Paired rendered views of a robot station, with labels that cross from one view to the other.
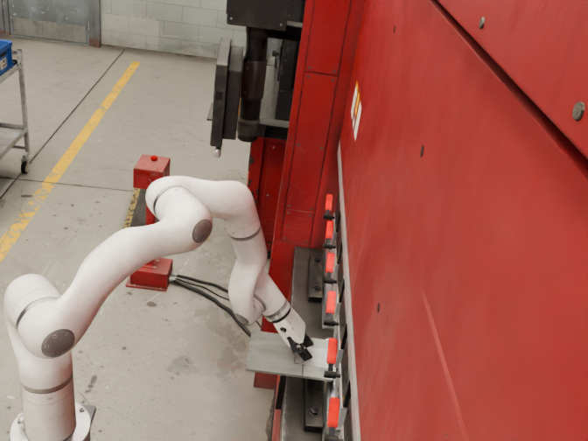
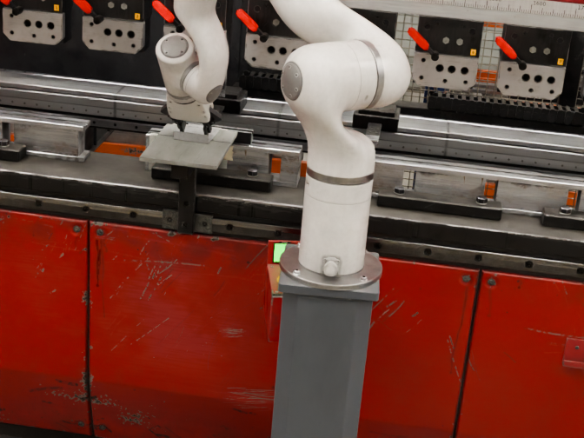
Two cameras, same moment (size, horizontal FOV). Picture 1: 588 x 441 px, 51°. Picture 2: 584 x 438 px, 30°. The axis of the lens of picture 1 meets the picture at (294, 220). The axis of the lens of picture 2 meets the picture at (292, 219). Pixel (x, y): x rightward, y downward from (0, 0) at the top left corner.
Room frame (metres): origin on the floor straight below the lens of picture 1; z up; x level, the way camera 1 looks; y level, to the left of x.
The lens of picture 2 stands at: (0.89, 2.35, 1.84)
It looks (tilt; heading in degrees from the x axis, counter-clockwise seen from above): 22 degrees down; 278
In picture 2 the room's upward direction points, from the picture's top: 5 degrees clockwise
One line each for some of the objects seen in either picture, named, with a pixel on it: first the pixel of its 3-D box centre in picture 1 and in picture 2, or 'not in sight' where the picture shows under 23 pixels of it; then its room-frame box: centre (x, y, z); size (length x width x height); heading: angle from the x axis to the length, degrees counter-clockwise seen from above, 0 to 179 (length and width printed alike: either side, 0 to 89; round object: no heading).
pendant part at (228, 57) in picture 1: (228, 91); not in sight; (2.67, 0.38, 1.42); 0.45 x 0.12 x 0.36; 8
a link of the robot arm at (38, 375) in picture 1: (38, 328); (330, 110); (1.09, 0.55, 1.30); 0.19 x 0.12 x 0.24; 42
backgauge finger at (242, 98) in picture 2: not in sight; (216, 105); (1.49, -0.35, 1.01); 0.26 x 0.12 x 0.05; 92
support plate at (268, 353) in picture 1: (290, 354); (190, 145); (1.49, -0.05, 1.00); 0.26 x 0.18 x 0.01; 92
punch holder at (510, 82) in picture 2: not in sight; (532, 58); (0.72, -0.23, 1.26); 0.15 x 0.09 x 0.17; 2
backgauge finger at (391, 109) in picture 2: not in sight; (374, 123); (1.08, -0.37, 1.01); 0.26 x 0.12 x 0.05; 92
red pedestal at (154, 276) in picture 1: (150, 222); not in sight; (3.11, 0.83, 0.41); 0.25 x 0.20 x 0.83; 92
